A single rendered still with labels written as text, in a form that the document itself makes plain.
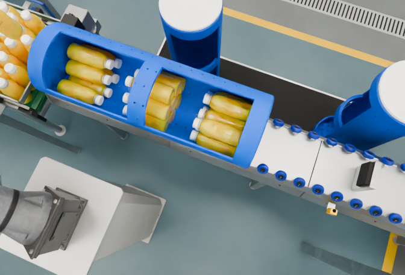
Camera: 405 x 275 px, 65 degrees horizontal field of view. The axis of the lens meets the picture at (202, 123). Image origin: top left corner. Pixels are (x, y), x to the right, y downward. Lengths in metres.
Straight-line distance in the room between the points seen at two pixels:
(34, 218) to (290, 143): 0.96
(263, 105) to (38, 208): 0.74
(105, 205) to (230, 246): 1.27
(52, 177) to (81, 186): 0.11
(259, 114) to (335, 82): 1.57
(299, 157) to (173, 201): 1.12
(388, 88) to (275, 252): 1.30
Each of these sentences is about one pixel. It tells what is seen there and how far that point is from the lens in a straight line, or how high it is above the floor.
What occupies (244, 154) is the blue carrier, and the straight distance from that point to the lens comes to 1.09.
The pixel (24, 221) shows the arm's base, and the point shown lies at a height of 1.37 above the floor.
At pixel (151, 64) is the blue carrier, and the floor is 1.22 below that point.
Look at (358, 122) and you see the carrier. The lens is 1.64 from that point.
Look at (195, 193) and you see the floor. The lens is 2.25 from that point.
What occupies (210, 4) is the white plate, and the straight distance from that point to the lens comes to 1.48.
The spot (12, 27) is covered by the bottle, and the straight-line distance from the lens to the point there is 1.37.
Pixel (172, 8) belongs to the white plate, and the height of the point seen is 1.04.
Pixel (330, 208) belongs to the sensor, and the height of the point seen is 0.94.
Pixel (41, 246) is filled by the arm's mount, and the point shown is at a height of 1.33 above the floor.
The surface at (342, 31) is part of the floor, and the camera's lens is 2.80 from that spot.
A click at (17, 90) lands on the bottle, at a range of 1.55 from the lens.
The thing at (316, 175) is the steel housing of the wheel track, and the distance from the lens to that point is 1.39.
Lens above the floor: 2.25
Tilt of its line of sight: 75 degrees down
